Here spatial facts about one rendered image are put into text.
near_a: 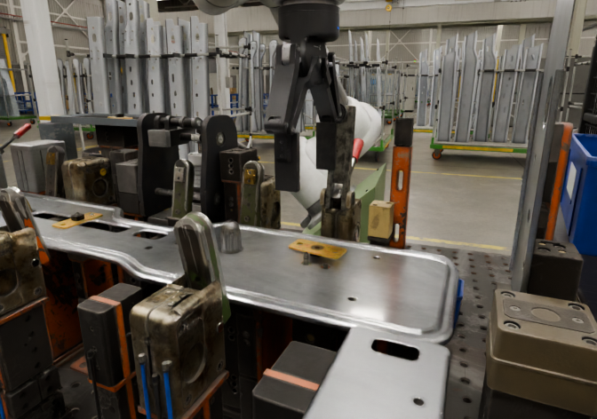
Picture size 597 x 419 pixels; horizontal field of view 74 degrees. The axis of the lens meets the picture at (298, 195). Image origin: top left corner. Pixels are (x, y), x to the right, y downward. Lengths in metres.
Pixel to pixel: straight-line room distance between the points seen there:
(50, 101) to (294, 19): 4.18
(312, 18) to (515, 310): 0.36
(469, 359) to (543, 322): 0.57
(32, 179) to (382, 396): 0.98
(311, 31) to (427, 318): 0.35
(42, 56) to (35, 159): 3.48
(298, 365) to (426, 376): 0.12
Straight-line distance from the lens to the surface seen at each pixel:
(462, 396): 0.87
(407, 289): 0.53
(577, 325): 0.41
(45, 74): 4.60
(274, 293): 0.51
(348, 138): 0.67
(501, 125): 7.73
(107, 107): 5.53
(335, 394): 0.37
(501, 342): 0.38
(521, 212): 0.56
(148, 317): 0.41
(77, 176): 1.03
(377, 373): 0.40
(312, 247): 0.61
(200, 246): 0.43
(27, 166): 1.17
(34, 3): 4.65
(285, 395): 0.40
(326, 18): 0.50
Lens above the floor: 1.25
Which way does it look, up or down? 15 degrees down
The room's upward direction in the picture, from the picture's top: straight up
